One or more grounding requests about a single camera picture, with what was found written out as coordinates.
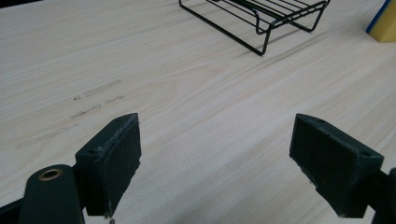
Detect yellow sponge with blue layer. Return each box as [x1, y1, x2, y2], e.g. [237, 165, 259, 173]
[365, 0, 396, 44]

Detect black wire rack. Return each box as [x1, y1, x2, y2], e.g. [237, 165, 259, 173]
[178, 0, 332, 57]

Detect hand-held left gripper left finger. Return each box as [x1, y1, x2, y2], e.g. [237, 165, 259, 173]
[74, 112, 142, 217]

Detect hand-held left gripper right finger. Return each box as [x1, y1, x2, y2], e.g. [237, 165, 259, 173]
[289, 113, 385, 218]

